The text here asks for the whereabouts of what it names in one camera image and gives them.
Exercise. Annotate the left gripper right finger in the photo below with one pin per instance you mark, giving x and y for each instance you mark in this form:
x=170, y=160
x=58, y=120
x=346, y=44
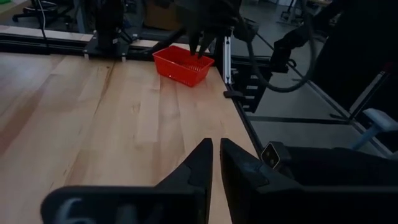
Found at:
x=239, y=174

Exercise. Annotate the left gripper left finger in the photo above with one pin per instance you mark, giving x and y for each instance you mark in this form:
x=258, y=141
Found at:
x=199, y=168

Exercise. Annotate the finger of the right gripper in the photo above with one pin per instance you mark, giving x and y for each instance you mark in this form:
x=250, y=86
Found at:
x=206, y=42
x=194, y=42

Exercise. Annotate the red plastic basket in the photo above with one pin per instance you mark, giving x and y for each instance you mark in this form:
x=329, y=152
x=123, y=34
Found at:
x=174, y=67

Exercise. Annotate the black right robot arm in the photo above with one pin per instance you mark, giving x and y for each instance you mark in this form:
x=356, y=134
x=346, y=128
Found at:
x=107, y=31

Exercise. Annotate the brown cardboard box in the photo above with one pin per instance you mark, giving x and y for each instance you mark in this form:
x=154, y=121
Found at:
x=158, y=15

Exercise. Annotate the black office chair base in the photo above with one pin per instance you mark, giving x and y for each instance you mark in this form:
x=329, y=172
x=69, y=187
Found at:
x=46, y=9

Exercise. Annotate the pale blue plastic part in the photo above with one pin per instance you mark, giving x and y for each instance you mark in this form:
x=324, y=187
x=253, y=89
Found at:
x=381, y=119

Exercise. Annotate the silver aluminium bracket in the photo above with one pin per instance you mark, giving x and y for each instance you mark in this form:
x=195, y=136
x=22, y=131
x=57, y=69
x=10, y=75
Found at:
x=227, y=62

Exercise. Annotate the small black camera box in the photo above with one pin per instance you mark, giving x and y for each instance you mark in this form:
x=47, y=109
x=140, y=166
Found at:
x=270, y=155

